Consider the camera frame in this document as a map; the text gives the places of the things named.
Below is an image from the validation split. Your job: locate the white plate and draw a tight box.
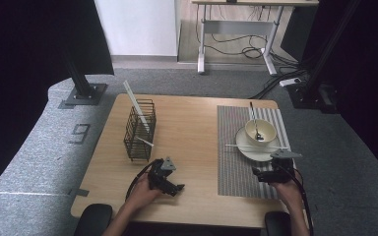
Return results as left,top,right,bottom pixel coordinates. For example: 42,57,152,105
235,126,282,162

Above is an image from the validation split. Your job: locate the metal spoon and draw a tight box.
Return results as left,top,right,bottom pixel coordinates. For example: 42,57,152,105
249,101,265,142

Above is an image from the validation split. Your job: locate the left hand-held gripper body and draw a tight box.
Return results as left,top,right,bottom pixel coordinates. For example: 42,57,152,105
147,156,177,195

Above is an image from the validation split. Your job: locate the dark wire basket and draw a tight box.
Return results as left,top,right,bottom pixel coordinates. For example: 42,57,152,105
123,98,158,162

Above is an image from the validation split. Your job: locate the person's right hand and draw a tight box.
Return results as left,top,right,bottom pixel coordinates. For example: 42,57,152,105
270,177,302,207

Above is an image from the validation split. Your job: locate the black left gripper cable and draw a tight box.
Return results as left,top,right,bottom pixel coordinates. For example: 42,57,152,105
125,159,156,202

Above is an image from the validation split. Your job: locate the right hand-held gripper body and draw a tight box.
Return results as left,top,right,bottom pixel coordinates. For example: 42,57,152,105
261,147,303,185

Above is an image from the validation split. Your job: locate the black floor cable bundle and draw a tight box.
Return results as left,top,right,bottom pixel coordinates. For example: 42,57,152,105
195,4,311,100

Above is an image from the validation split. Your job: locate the person's left hand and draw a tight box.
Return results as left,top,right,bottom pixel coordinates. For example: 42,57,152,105
128,172,162,211

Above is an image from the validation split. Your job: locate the cream bowl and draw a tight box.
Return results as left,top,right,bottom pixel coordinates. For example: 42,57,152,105
244,118,278,147

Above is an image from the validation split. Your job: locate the black curtain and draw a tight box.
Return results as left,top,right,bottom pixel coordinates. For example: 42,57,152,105
280,0,378,186
0,0,115,203

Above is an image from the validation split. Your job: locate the white chopstick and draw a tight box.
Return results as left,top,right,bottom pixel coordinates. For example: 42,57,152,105
122,81,151,133
135,136,155,148
224,143,290,151

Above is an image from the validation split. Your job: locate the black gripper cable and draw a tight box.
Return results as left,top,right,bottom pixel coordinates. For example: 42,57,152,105
125,159,156,202
272,160,315,236

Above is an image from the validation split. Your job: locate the black chair armrest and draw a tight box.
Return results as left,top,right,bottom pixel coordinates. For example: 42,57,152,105
73,204,113,236
264,210,291,236

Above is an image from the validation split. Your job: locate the white power strip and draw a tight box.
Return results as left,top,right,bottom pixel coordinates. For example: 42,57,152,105
279,77,302,88

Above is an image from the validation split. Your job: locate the grey striped woven placemat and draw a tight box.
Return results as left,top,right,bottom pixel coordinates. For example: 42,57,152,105
217,105,293,201

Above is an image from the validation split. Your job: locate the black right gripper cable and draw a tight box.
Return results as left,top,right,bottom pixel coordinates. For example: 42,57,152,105
272,160,315,236

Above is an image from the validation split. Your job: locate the grey tape strip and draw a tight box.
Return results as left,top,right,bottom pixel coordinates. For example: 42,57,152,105
68,188,90,198

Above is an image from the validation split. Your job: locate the white-legged wooden desk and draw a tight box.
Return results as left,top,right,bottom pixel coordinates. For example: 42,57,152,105
191,0,319,77

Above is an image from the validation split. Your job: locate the black metal stand with base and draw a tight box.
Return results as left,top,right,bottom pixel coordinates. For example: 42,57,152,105
286,0,362,114
58,48,108,106

